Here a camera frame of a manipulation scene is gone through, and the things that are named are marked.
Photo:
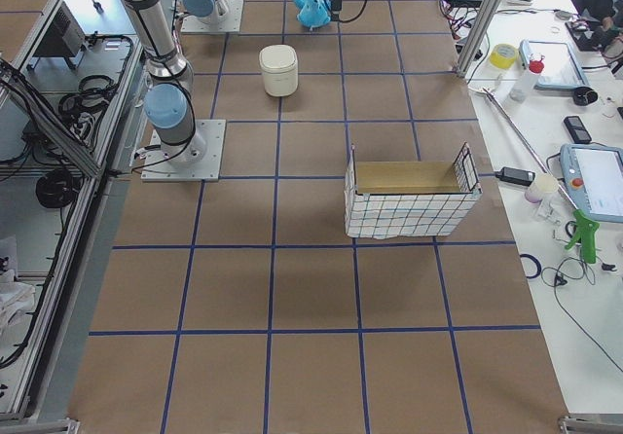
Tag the white trash can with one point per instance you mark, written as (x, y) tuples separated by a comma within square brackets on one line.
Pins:
[(279, 66)]

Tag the blue teddy bear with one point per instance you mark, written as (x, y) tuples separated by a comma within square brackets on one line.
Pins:
[(313, 13)]

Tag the yellow tape roll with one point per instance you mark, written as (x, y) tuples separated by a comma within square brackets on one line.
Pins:
[(503, 56)]

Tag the red cap bottle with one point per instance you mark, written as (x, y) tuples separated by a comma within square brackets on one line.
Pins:
[(527, 81)]

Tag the long metal rod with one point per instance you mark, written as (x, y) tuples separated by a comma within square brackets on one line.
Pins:
[(489, 95)]

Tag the upper teach pendant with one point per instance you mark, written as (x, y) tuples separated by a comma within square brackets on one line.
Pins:
[(562, 70)]

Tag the teach pendant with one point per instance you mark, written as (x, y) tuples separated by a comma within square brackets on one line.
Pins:
[(562, 70), (593, 178)]

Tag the black power adapter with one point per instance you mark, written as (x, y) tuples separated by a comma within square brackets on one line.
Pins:
[(515, 176)]

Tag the grey control box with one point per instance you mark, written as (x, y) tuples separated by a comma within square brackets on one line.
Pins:
[(64, 39)]

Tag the white plastic cup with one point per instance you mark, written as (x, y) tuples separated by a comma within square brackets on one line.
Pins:
[(543, 186)]

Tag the lower teach pendant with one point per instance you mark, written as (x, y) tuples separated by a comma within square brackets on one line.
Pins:
[(593, 178)]

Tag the green plastic gun tool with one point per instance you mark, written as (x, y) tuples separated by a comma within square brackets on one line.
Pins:
[(584, 235)]

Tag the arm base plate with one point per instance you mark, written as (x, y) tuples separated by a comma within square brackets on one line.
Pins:
[(231, 24), (201, 160)]

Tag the aluminium frame post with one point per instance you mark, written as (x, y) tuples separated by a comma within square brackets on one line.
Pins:
[(476, 35)]

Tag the wire grid box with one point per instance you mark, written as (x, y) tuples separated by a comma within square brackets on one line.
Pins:
[(391, 199)]

